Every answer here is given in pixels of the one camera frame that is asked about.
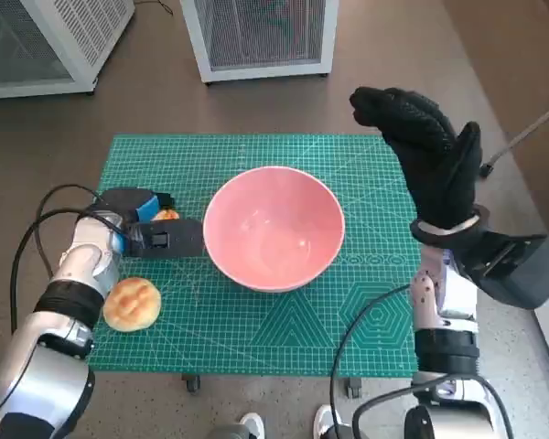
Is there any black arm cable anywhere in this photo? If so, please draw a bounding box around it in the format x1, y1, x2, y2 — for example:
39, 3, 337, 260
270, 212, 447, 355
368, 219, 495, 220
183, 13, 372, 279
351, 374, 518, 439
11, 208, 120, 335
35, 184, 102, 275
329, 283, 415, 439

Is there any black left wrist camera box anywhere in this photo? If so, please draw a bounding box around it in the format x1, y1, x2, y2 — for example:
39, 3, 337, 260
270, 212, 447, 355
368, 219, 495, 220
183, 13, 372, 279
122, 217, 207, 260

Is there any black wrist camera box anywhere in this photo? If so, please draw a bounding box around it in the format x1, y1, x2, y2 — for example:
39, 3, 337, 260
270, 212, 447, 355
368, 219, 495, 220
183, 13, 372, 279
122, 217, 207, 260
457, 230, 549, 312

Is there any thin black floor wire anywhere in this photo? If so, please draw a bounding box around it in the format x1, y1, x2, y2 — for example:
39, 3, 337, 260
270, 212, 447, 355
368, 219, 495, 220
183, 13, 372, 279
135, 0, 175, 15

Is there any narrow white mesh cabinet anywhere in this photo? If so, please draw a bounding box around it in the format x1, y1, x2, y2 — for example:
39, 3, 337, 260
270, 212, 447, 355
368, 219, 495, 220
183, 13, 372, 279
178, 0, 339, 84

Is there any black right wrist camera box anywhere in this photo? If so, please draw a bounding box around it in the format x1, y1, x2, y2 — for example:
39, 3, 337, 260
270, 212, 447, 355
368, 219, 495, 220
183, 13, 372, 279
457, 230, 549, 312

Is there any wide white mesh cabinet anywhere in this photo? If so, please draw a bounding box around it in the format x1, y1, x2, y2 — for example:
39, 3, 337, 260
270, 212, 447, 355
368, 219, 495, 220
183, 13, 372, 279
0, 0, 136, 100

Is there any round toy bread bun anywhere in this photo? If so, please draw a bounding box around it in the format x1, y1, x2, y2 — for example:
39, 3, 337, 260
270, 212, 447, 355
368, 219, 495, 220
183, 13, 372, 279
102, 276, 162, 331

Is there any white shoe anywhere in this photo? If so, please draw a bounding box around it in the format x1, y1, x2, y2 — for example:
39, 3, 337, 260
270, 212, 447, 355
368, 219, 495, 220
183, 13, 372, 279
313, 402, 335, 439
240, 411, 265, 439

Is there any green cutting mat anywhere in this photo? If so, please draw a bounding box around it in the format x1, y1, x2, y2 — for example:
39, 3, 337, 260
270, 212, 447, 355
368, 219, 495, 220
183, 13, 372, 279
87, 132, 423, 379

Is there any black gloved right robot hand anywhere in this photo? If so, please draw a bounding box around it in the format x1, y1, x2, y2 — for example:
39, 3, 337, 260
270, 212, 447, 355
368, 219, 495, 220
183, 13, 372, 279
350, 85, 482, 230

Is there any pink bowl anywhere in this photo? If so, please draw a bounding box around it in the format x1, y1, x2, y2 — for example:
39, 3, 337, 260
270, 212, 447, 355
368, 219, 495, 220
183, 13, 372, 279
203, 166, 347, 294

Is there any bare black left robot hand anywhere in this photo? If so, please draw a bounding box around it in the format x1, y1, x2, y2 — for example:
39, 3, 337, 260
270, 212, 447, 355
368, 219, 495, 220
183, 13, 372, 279
95, 187, 180, 225

